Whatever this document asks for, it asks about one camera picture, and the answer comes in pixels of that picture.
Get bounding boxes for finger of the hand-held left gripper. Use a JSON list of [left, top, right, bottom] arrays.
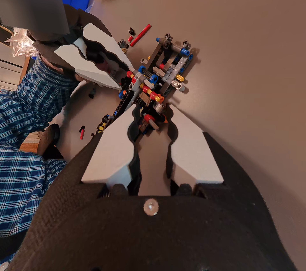
[[82, 22, 136, 73], [54, 36, 123, 91]]

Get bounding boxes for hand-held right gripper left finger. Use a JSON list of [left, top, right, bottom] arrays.
[[81, 104, 142, 196]]

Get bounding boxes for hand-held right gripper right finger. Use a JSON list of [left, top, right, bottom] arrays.
[[166, 104, 225, 195]]

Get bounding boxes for multicoloured lego technic model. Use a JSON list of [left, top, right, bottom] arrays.
[[91, 33, 194, 136]]

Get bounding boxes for person's left forearm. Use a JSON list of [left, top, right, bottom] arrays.
[[0, 56, 80, 148]]

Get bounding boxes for long red lego axle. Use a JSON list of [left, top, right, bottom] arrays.
[[130, 24, 152, 46]]

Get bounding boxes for crinkled clear plastic sheet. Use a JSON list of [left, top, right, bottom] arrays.
[[4, 27, 39, 57]]

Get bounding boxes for dark mesh chair armrest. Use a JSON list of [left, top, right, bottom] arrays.
[[37, 123, 61, 154]]

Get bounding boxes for blue plaid shirt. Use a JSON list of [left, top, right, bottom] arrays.
[[0, 144, 67, 238]]

